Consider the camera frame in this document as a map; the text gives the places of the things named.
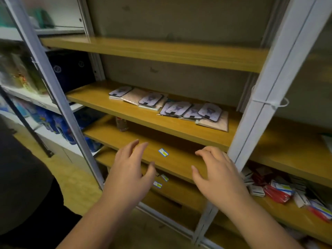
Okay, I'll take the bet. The person's right hand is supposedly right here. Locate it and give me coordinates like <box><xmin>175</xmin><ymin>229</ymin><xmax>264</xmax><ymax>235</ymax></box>
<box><xmin>191</xmin><ymin>146</ymin><xmax>251</xmax><ymax>208</ymax></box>

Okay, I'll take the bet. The person's left hand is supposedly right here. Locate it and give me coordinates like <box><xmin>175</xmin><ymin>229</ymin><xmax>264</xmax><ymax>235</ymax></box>
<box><xmin>103</xmin><ymin>139</ymin><xmax>156</xmax><ymax>208</ymax></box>

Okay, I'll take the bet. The person's left forearm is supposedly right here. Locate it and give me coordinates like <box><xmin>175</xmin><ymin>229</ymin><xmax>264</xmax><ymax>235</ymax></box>
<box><xmin>57</xmin><ymin>192</ymin><xmax>139</xmax><ymax>249</ymax></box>

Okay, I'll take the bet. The person's right forearm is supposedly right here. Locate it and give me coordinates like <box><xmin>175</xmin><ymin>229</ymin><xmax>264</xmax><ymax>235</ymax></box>
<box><xmin>220</xmin><ymin>197</ymin><xmax>304</xmax><ymax>249</ymax></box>

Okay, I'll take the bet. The small clear bottle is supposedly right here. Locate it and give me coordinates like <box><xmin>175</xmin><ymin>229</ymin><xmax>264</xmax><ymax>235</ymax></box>
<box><xmin>116</xmin><ymin>117</ymin><xmax>129</xmax><ymax>132</ymax></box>

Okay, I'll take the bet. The beige flat packet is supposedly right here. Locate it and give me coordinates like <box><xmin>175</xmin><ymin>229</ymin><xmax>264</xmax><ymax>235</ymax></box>
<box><xmin>122</xmin><ymin>87</ymin><xmax>149</xmax><ymax>106</ymax></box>
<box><xmin>196</xmin><ymin>111</ymin><xmax>229</xmax><ymax>132</ymax></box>

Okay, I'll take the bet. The row of printed phone cases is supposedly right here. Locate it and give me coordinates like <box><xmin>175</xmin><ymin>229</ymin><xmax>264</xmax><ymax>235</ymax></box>
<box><xmin>108</xmin><ymin>86</ymin><xmax>223</xmax><ymax>123</ymax></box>

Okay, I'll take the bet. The row of blue packets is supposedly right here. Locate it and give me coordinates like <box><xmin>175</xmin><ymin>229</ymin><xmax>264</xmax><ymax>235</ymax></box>
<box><xmin>0</xmin><ymin>94</ymin><xmax>103</xmax><ymax>153</ymax></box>

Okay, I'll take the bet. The pile of red white packets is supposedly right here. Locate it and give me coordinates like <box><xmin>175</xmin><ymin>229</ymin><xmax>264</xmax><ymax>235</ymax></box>
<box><xmin>240</xmin><ymin>163</ymin><xmax>332</xmax><ymax>224</ymax></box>

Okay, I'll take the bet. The dark blue box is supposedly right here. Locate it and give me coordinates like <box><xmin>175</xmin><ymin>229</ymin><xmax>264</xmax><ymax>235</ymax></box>
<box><xmin>46</xmin><ymin>50</ymin><xmax>96</xmax><ymax>94</ymax></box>

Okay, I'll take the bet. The grey metal shelf upright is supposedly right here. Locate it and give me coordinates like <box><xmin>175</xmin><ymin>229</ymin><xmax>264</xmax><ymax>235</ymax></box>
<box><xmin>191</xmin><ymin>0</ymin><xmax>332</xmax><ymax>246</ymax></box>
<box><xmin>76</xmin><ymin>0</ymin><xmax>106</xmax><ymax>81</ymax></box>
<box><xmin>2</xmin><ymin>0</ymin><xmax>105</xmax><ymax>191</ymax></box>
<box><xmin>237</xmin><ymin>0</ymin><xmax>295</xmax><ymax>113</ymax></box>

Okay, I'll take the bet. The white shelf unit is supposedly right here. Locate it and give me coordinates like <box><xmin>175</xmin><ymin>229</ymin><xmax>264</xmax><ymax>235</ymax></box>
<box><xmin>0</xmin><ymin>0</ymin><xmax>104</xmax><ymax>164</ymax></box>

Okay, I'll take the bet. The black metal bar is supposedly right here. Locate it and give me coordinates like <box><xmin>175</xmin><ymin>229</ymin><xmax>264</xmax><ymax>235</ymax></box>
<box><xmin>0</xmin><ymin>87</ymin><xmax>54</xmax><ymax>158</ymax></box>

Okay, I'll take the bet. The person's dark shirt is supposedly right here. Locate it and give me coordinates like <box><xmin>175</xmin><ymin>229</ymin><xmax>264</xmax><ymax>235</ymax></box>
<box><xmin>0</xmin><ymin>119</ymin><xmax>82</xmax><ymax>249</ymax></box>

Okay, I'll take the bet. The row of colourful clear packets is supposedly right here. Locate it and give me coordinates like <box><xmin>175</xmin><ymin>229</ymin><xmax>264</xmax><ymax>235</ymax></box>
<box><xmin>0</xmin><ymin>47</ymin><xmax>50</xmax><ymax>96</ymax></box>

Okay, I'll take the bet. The teal packet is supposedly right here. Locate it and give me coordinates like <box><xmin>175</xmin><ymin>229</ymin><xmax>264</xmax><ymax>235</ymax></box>
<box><xmin>27</xmin><ymin>6</ymin><xmax>55</xmax><ymax>29</ymax></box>

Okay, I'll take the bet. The white cable tie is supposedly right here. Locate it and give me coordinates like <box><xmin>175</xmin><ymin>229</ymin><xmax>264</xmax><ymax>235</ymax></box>
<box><xmin>251</xmin><ymin>85</ymin><xmax>289</xmax><ymax>110</ymax></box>

